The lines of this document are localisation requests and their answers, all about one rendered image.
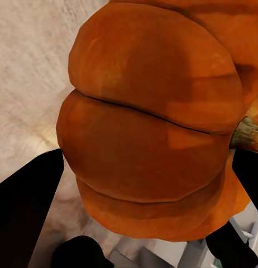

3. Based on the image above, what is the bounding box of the pumpkin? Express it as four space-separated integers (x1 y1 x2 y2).
56 0 258 242

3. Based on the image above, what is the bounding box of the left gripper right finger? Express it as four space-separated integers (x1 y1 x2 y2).
232 148 258 210

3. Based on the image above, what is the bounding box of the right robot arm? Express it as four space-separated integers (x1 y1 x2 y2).
206 216 258 268

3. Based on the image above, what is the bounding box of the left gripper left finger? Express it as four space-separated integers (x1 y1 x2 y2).
0 149 64 268

